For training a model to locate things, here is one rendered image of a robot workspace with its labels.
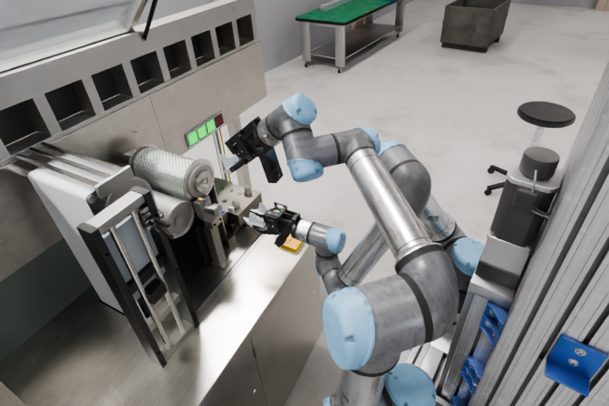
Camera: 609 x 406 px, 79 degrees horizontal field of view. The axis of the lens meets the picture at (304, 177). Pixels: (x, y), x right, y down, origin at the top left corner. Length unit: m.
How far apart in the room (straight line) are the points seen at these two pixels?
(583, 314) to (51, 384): 1.32
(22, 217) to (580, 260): 1.35
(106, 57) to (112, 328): 0.87
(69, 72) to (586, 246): 1.32
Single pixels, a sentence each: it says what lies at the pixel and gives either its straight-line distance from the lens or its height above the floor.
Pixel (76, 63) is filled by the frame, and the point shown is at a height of 1.62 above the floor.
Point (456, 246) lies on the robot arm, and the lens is 1.32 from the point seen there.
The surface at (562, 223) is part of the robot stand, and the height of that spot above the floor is 1.52.
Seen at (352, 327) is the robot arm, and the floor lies 1.45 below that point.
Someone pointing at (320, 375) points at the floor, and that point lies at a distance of 2.18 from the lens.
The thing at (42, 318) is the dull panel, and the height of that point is 0.93.
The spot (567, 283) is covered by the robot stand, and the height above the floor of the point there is 1.41.
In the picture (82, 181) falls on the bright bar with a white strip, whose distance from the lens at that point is 1.05.
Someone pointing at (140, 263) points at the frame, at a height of 1.25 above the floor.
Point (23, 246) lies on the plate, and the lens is 1.39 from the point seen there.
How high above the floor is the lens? 1.95
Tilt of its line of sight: 35 degrees down
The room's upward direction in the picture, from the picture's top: 4 degrees counter-clockwise
